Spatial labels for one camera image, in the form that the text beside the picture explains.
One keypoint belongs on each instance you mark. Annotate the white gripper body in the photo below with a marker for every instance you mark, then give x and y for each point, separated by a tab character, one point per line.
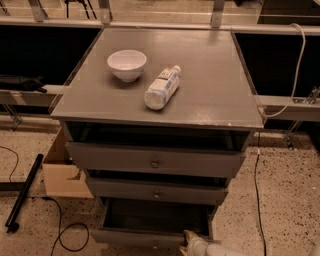
199	247

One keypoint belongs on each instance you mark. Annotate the grey bottom drawer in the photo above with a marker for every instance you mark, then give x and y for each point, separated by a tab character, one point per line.
151	224

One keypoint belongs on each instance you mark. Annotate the grey drawer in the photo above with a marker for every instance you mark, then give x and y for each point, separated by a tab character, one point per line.
171	161
151	224
157	191

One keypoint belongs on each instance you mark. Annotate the grey middle drawer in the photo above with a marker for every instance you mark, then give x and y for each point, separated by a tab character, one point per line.
157	191

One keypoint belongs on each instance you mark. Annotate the grey wooden drawer cabinet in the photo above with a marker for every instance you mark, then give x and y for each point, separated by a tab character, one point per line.
212	109

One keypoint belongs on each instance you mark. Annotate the grey top drawer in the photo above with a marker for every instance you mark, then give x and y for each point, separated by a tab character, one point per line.
171	161

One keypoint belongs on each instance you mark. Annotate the brown cardboard box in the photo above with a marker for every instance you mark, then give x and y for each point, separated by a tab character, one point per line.
61	177

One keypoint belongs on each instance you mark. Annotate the white plastic bottle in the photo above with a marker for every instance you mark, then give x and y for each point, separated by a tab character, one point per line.
162	88

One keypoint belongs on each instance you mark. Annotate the black metal bar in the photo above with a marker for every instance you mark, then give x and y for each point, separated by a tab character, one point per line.
11	224

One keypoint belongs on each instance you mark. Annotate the white ceramic bowl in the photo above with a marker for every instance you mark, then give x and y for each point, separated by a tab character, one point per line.
127	65

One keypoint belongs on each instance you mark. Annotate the black cloth on rail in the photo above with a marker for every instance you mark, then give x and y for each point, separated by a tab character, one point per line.
21	83

